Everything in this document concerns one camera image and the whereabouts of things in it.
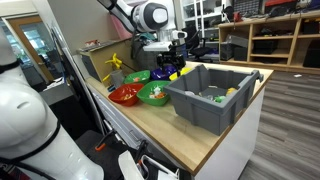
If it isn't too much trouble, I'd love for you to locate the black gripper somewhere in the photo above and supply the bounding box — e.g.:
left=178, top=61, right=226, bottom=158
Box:
left=156, top=51, right=187, bottom=72

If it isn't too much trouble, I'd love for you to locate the white lamb stuffed toy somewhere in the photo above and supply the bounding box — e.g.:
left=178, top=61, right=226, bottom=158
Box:
left=151, top=85, right=163, bottom=95

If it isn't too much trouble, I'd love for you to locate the yellow plastic bowl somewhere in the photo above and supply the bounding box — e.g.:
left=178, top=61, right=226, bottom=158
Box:
left=168, top=67, right=193, bottom=82

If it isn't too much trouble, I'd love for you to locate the blue plastic bowl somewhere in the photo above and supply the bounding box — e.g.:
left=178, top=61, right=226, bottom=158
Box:
left=150, top=64, right=178, bottom=81

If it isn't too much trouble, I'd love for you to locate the grey fabric storage bin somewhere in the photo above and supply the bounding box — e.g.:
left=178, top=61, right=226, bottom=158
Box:
left=133, top=32, right=159, bottom=71

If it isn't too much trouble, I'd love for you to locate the green plastic bowl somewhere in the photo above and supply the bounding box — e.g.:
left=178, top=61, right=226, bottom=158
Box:
left=136, top=80, right=172, bottom=107
left=123, top=69, right=152, bottom=85

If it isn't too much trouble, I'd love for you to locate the green stuffed toy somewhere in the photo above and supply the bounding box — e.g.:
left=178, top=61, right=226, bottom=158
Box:
left=214, top=95, right=227, bottom=104

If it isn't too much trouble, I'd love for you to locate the grey plastic bin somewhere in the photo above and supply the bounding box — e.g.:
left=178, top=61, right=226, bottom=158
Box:
left=163, top=64, right=264, bottom=136

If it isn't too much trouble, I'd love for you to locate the red plastic bowl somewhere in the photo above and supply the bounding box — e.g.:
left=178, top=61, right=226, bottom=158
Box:
left=108, top=83, right=145, bottom=107

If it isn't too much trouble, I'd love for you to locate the round yellow stuffed toy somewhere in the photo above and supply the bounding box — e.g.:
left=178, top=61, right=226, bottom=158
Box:
left=225, top=87, right=238, bottom=96

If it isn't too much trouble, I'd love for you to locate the black office chair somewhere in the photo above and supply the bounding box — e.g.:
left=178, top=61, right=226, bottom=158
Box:
left=184, top=24, right=214, bottom=63

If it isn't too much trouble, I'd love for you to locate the silver metal can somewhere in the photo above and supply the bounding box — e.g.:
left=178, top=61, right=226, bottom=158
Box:
left=109, top=69, right=126, bottom=88

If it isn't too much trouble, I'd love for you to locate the grey metal box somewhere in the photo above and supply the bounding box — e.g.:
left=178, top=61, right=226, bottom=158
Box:
left=225, top=34, right=249, bottom=48

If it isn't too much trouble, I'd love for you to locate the wooden box black panel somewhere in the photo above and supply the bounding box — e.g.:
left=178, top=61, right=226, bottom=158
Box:
left=78, top=39, right=135, bottom=83

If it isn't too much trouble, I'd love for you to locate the small printed cardboard box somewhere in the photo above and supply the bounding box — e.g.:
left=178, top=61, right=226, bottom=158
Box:
left=84, top=39, right=101, bottom=48

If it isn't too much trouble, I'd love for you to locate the black storage case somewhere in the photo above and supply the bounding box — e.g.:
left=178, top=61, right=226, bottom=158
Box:
left=252, top=39, right=280, bottom=56

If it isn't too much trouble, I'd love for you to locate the black upright panel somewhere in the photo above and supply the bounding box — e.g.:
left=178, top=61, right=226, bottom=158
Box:
left=49, top=24, right=111, bottom=136

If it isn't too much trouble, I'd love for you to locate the wooden shelving unit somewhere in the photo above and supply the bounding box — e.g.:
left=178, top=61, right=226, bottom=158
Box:
left=218, top=11, right=320, bottom=75

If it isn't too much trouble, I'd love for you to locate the wooden door with window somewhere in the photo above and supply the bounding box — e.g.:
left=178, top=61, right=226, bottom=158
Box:
left=6, top=14, right=56, bottom=84

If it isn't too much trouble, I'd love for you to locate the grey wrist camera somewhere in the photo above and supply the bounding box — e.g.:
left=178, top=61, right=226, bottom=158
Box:
left=143, top=41, right=174, bottom=53

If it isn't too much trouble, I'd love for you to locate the white drawer metal handle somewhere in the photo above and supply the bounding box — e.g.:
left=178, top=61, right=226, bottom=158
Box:
left=113, top=113, right=158, bottom=158
left=87, top=83, right=118, bottom=134

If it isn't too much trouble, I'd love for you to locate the black clamp orange handle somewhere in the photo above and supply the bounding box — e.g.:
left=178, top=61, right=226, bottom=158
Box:
left=94, top=131, right=116, bottom=152
left=134, top=139, right=150, bottom=172

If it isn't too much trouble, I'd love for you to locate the white plastic bracket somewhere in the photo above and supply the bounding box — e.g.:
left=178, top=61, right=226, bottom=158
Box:
left=118, top=149, right=181, bottom=180

